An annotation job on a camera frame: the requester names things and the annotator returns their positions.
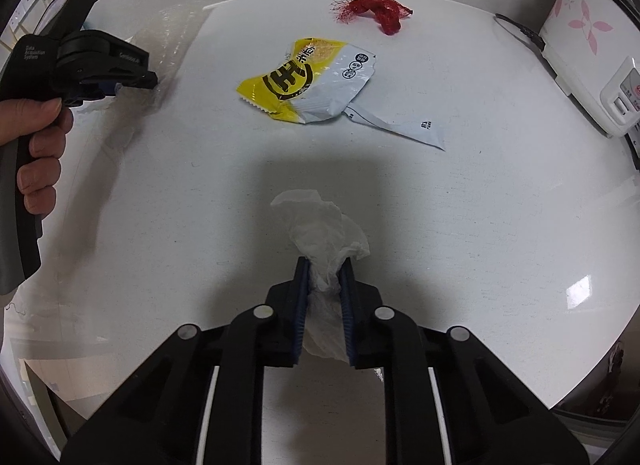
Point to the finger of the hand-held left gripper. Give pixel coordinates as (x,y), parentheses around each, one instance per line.
(125,57)
(135,79)

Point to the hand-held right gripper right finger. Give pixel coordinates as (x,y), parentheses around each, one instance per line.
(348,305)

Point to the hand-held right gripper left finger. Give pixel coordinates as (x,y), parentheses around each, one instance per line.
(300,305)

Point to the clear plastic bag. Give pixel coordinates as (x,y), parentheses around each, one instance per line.
(150,95)

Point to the white tissue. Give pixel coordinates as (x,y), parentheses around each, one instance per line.
(320,235)

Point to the person's left hand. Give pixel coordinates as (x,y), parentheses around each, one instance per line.
(30,117)

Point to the yellow snack wrapper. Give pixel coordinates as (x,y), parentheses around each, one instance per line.
(280,90)

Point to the white torn wrapper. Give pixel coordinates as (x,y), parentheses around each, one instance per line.
(400,125)

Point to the red mesh net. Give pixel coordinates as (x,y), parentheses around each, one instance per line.
(380,7)

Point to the white floral rice cooker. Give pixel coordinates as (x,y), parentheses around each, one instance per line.
(575,45)

